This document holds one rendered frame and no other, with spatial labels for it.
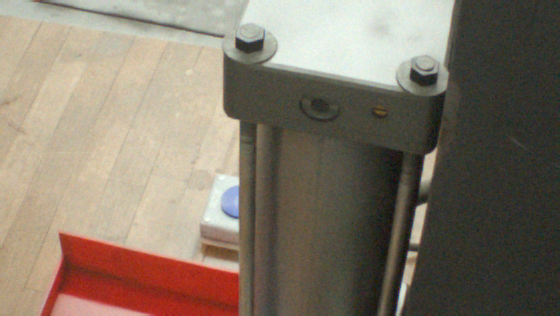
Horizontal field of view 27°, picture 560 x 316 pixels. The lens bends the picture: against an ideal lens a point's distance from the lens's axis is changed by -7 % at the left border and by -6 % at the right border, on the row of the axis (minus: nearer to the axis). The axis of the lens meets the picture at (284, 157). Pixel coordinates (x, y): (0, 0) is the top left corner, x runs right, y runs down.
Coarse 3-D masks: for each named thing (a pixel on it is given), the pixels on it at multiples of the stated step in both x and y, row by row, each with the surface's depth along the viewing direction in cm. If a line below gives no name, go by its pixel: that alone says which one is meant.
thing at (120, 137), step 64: (0, 64) 136; (64, 64) 136; (128, 64) 136; (192, 64) 136; (0, 128) 129; (64, 128) 129; (128, 128) 129; (192, 128) 130; (0, 192) 123; (64, 192) 123; (128, 192) 123; (192, 192) 124; (0, 256) 117; (192, 256) 118
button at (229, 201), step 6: (234, 186) 120; (228, 192) 119; (234, 192) 119; (222, 198) 119; (228, 198) 118; (234, 198) 118; (222, 204) 118; (228, 204) 118; (234, 204) 118; (228, 210) 118; (234, 210) 117; (234, 216) 117
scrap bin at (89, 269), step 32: (64, 256) 114; (96, 256) 113; (128, 256) 112; (160, 256) 111; (64, 288) 114; (96, 288) 114; (128, 288) 115; (160, 288) 114; (192, 288) 113; (224, 288) 112
